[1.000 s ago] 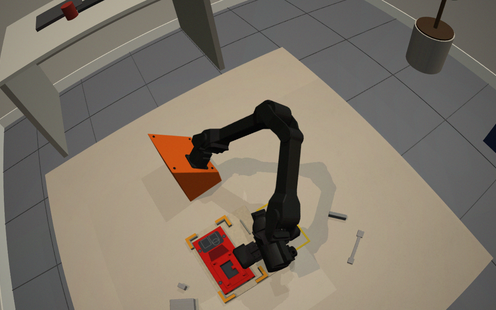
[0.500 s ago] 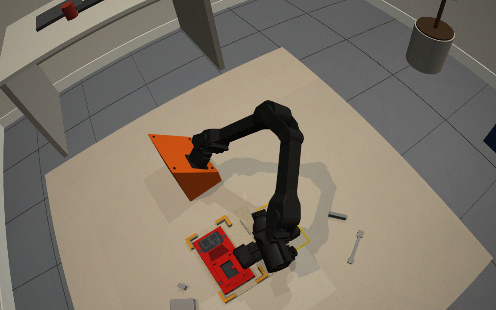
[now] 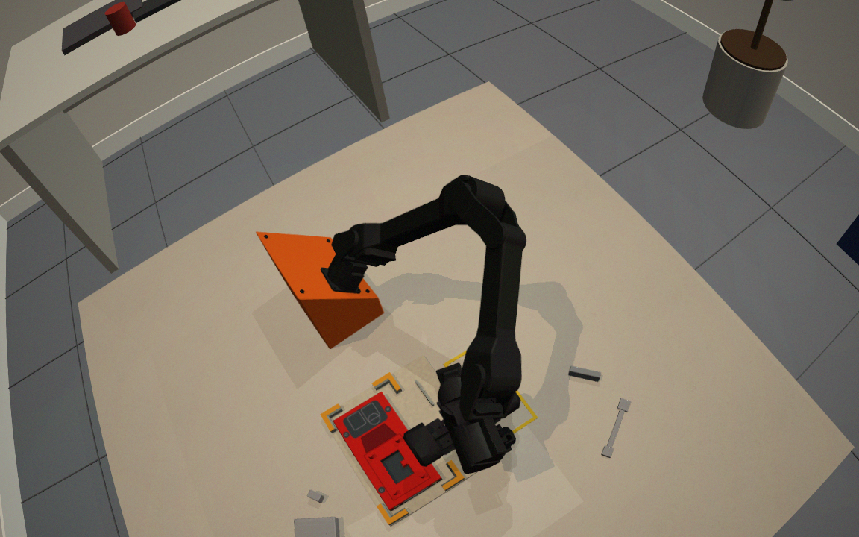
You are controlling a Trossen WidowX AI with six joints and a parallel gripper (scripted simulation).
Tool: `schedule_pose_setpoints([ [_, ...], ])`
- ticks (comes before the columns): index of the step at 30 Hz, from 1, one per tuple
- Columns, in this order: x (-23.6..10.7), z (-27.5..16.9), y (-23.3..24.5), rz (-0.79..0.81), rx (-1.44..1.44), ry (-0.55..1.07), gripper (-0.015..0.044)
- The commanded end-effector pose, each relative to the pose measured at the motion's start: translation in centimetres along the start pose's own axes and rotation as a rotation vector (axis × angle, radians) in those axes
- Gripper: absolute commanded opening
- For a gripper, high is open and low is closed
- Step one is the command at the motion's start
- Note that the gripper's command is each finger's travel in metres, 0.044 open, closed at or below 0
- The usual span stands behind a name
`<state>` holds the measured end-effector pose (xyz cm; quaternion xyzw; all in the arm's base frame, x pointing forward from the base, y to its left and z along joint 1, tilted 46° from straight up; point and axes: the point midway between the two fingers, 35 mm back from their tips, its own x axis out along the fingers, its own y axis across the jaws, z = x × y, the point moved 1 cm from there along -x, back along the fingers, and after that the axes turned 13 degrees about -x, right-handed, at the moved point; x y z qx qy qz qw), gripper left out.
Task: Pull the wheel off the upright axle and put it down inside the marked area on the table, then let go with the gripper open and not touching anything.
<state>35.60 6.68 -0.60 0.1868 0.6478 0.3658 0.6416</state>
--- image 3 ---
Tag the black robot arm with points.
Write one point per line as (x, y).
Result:
(492, 363)

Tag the yellow tape outline on table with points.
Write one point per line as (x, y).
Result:
(523, 401)

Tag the grey dumbbell-shaped bar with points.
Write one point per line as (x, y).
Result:
(623, 406)

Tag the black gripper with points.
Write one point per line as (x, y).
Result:
(429, 443)

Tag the black rectangular bar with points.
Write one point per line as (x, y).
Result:
(584, 373)

